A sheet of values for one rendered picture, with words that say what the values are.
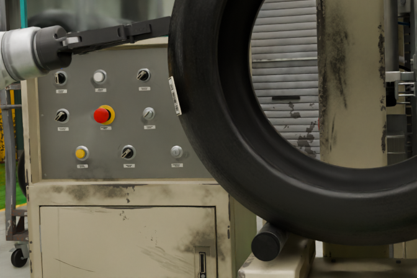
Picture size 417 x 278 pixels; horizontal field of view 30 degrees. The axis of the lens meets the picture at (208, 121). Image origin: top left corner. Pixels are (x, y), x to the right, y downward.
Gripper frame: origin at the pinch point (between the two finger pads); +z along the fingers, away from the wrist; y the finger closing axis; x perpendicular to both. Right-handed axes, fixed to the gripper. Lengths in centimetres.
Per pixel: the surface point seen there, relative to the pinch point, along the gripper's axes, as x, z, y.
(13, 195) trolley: 49, -202, 325
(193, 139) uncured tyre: 19.2, 6.1, -9.7
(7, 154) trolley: 23, -200, 324
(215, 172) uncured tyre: 24.9, 8.7, -9.7
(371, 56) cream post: 10.5, 34.6, 25.2
